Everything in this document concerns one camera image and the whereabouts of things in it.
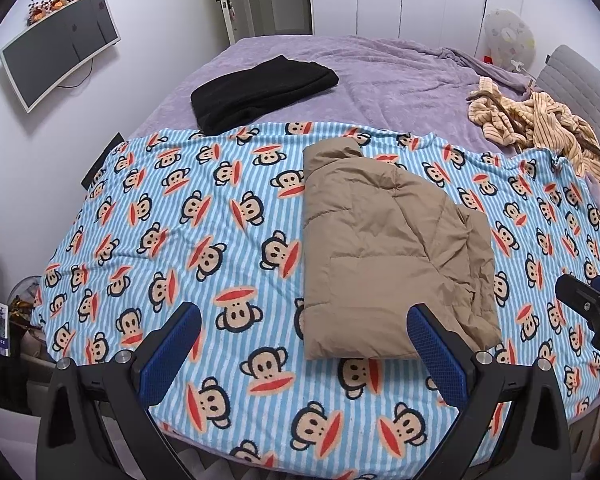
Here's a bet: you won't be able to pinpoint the grey padded headboard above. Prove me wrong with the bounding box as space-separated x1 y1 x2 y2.
535 44 600 171

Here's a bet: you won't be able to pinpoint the black monitor cable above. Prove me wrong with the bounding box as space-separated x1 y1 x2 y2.
57 59 95 89

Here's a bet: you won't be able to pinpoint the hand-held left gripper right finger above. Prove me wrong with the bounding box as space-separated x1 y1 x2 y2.
406 303 573 480

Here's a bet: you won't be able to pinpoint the orange decorations on monitor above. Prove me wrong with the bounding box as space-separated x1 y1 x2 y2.
27 0 86 25

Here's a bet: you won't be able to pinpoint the beige striped garment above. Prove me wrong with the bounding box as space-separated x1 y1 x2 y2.
467 77 600 193

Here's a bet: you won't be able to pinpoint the round white patterned fan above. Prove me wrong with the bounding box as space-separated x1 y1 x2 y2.
482 8 536 71

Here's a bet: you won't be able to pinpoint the wall-mounted curved monitor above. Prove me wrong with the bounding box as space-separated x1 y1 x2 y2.
0 0 121 114

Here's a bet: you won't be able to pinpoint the purple bed cover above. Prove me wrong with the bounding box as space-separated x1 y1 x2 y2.
125 35 600 201

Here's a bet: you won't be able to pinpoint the blue white book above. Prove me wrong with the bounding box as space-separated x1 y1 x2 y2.
0 300 13 357

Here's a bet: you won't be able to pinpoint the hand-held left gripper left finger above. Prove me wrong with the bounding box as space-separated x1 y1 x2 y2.
35 302 203 480

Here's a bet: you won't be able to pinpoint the tan puffer jacket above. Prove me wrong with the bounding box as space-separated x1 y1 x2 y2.
296 139 502 361

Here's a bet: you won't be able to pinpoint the black folded garment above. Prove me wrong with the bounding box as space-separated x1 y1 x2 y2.
190 54 340 136

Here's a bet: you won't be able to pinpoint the monkey print striped blanket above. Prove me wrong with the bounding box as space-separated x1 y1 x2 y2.
32 121 600 480

